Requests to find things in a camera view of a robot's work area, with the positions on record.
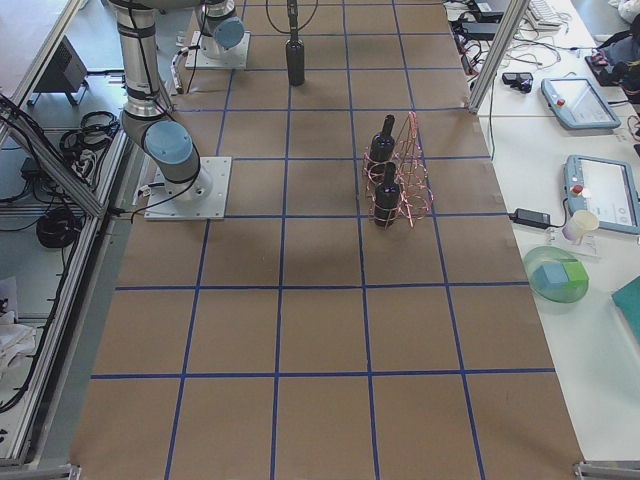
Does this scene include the dark glass wine bottle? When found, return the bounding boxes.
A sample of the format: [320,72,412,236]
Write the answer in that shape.
[285,21,305,87]

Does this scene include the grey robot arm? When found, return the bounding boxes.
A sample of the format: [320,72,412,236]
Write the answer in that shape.
[109,1,244,201]

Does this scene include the dark wine bottle in basket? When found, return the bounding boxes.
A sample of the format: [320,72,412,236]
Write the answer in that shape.
[367,114,395,177]

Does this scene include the black power adapter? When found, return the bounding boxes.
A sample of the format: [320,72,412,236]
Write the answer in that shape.
[509,208,551,229]

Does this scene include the green glass bowl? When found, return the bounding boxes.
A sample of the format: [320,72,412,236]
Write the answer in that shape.
[523,246,589,303]

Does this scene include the blue foam cube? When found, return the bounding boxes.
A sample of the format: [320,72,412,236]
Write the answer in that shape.
[532,262,566,291]

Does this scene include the green foam cube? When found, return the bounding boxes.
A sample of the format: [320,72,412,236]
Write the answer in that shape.
[560,259,589,288]

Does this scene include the white paper cup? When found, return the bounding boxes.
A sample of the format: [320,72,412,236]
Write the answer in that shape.
[562,210,599,242]

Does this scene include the lower teach pendant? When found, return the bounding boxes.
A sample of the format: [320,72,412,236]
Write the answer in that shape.
[564,154,639,235]

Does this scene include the teach pendant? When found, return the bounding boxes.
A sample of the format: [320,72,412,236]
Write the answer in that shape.
[540,77,621,130]
[564,154,639,235]

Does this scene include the upper teach pendant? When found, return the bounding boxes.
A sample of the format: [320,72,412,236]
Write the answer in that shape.
[540,77,621,130]

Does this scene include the black electronics box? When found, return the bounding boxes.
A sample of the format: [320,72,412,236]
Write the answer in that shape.
[27,36,88,106]

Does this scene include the copper wire wine basket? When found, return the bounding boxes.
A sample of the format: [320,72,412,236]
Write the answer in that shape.
[363,111,434,226]

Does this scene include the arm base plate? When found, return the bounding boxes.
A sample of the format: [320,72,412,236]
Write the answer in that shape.
[144,157,232,221]
[185,31,251,70]

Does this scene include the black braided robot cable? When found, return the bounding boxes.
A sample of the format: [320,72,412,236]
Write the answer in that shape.
[264,0,321,36]

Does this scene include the aluminium frame post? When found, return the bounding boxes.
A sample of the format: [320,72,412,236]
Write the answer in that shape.
[467,0,529,114]

